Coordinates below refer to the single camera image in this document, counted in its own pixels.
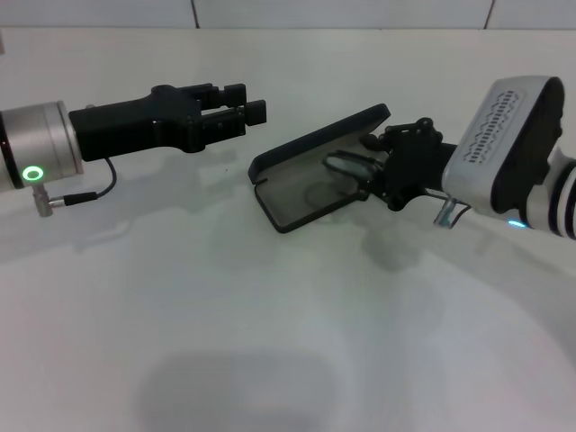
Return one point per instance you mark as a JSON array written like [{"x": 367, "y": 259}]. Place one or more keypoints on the silver black right wrist camera box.
[{"x": 495, "y": 144}]

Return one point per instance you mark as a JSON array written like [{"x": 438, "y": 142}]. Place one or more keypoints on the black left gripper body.
[{"x": 135, "y": 126}]

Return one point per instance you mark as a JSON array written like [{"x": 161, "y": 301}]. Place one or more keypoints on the black glasses case grey lining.
[{"x": 292, "y": 202}]

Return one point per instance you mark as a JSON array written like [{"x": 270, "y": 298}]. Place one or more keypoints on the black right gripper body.
[{"x": 414, "y": 166}]

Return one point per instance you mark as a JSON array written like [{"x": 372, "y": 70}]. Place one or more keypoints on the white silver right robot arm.
[{"x": 558, "y": 202}]

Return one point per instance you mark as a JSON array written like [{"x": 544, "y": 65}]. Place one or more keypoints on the black thin-frame glasses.
[{"x": 346, "y": 164}]

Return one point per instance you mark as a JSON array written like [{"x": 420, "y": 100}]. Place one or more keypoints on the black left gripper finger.
[
  {"x": 234, "y": 95},
  {"x": 255, "y": 112}
]

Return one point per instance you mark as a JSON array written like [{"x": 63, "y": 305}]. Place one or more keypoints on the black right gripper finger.
[
  {"x": 380, "y": 140},
  {"x": 375, "y": 186}
]

